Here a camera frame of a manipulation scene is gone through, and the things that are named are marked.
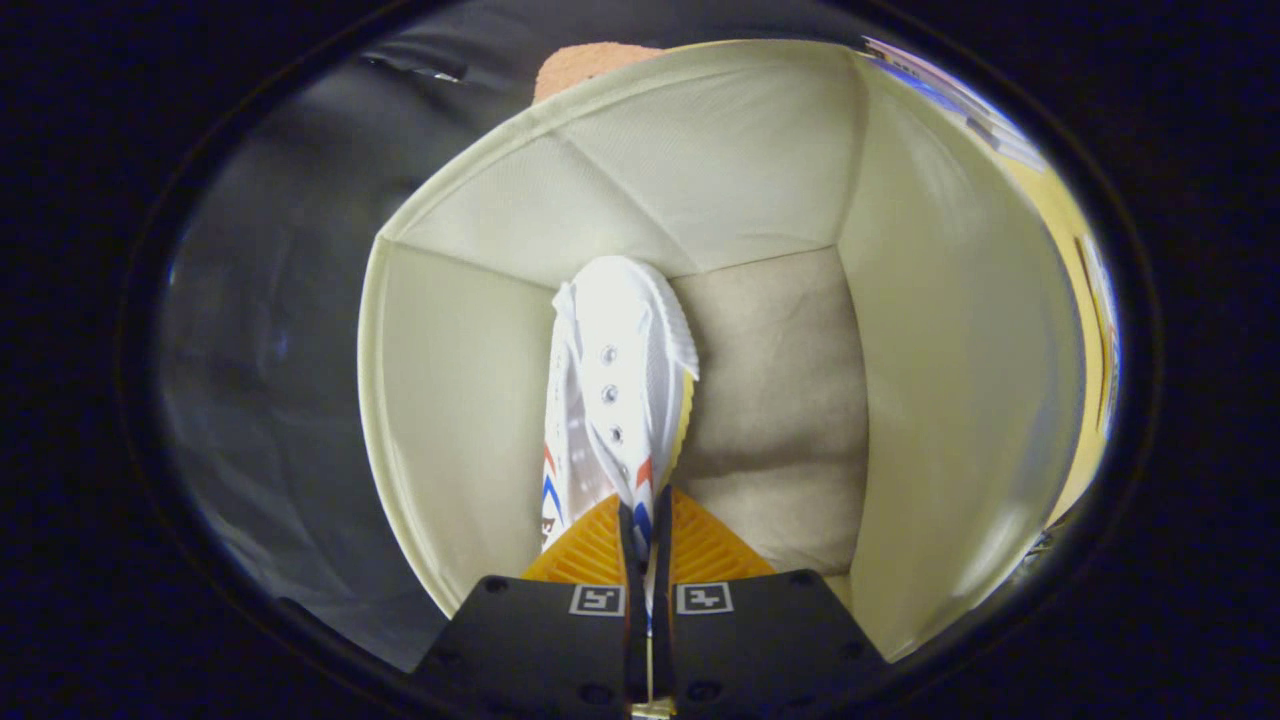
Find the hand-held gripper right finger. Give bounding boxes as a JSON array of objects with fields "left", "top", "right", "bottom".
[{"left": 650, "top": 486, "right": 893, "bottom": 720}]

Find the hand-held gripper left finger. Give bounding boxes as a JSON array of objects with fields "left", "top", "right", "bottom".
[{"left": 413, "top": 492, "right": 649, "bottom": 720}]

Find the beige fabric storage box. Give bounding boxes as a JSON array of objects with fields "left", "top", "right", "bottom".
[{"left": 358, "top": 38, "right": 1089, "bottom": 663}]

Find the orange sponge ball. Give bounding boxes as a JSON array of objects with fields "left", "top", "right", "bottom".
[{"left": 533, "top": 42, "right": 663, "bottom": 104}]

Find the blue cover book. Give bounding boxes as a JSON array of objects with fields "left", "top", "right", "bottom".
[{"left": 862, "top": 36, "right": 1049, "bottom": 173}]

